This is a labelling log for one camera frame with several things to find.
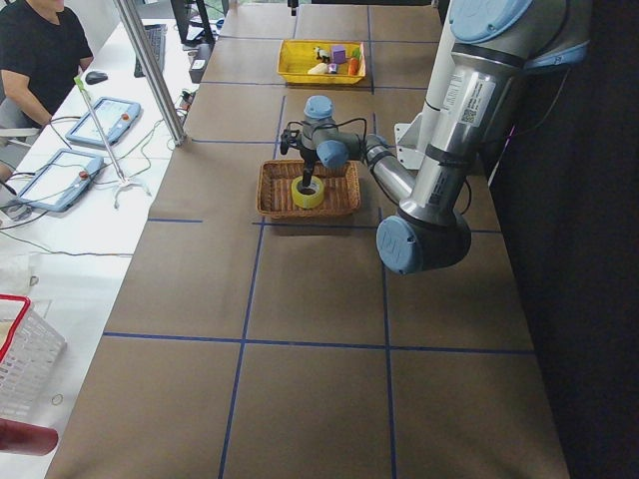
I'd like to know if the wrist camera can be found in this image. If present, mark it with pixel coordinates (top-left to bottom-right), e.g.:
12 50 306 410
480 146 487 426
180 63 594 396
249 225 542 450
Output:
280 127 302 156

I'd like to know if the black box device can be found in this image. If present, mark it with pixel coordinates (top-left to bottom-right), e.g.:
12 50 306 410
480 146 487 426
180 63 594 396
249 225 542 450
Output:
189 43 213 84

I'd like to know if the person in black shirt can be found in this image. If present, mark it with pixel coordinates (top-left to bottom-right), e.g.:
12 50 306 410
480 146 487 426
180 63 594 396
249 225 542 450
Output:
1 0 93 130

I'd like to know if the yellow tape roll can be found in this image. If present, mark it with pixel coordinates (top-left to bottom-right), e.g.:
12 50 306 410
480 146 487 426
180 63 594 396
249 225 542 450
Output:
291 176 324 210

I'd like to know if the black computer mouse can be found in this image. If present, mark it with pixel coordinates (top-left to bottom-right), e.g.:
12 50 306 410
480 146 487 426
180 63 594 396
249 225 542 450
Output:
85 71 109 85

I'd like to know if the yellow plastic basket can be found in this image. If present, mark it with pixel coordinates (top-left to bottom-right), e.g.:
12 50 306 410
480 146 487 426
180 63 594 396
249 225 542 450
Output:
277 39 366 85

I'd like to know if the white camera pole mount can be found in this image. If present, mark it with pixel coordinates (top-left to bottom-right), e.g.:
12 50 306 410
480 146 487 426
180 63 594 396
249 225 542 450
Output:
395 14 455 170

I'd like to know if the aluminium frame post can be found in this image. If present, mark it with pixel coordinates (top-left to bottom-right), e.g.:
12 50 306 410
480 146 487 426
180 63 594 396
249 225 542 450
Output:
114 0 187 147

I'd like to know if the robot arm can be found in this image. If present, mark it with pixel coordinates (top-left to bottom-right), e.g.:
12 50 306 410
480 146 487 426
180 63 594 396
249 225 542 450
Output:
282 1 592 274

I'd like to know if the purple foam cube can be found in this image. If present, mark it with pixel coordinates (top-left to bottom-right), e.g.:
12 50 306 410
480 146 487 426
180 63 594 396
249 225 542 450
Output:
330 44 347 65

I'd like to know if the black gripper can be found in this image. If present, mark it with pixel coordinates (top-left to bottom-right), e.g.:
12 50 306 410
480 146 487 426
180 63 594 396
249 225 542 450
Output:
300 147 319 188

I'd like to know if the black monitor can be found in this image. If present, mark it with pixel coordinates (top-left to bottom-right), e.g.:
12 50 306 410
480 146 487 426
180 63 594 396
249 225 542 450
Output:
170 0 216 48

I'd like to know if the panda toy figure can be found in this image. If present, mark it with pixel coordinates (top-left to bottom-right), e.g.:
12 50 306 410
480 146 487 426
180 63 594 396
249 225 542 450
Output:
314 47 331 63

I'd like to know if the white red plastic crate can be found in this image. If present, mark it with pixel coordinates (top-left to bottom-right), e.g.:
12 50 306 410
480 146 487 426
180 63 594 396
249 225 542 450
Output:
1 294 66 421

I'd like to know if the teach pendant far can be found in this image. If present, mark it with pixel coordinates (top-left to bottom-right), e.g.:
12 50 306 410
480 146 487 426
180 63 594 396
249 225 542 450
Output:
65 97 142 149

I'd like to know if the teach pendant near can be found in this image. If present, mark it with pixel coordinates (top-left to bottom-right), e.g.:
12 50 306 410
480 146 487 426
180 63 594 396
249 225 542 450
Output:
16 150 105 213

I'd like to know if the teach pendant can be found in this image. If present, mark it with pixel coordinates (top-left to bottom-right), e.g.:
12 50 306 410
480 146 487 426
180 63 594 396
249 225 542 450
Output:
65 97 142 149
16 150 105 213

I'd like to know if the orange toy carrot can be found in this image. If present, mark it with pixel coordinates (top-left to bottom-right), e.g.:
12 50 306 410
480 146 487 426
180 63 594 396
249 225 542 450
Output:
347 48 361 76

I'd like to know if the brown wicker basket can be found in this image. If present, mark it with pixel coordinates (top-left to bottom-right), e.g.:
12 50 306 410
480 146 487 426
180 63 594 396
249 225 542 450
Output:
257 160 360 219

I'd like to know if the red cylinder bottle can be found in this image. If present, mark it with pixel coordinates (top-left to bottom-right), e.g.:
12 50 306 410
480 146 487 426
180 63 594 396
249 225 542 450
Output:
0 418 59 456

